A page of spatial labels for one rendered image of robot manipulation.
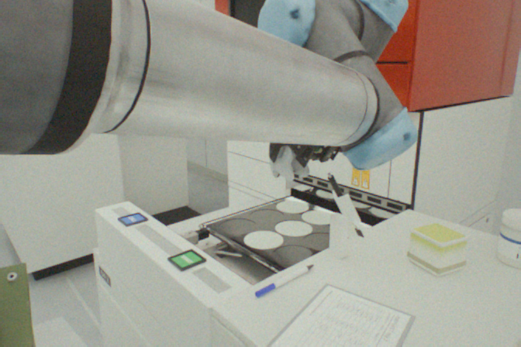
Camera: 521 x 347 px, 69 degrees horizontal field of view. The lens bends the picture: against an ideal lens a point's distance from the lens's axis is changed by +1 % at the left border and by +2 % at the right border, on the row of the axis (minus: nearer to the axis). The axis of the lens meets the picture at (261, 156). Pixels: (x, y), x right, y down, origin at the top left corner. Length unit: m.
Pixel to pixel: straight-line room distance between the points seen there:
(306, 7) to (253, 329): 0.44
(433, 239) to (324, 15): 0.47
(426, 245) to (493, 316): 0.15
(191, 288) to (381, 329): 0.31
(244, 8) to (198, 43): 1.21
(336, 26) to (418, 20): 0.56
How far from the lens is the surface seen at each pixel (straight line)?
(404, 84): 0.98
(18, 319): 0.69
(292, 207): 1.19
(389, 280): 0.74
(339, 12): 0.46
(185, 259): 0.78
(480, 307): 0.73
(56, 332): 0.92
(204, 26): 0.19
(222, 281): 0.72
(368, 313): 0.65
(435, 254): 0.76
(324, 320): 0.62
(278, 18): 0.43
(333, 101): 0.29
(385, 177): 1.09
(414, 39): 0.98
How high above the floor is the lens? 1.34
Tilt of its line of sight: 14 degrees down
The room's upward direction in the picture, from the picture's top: straight up
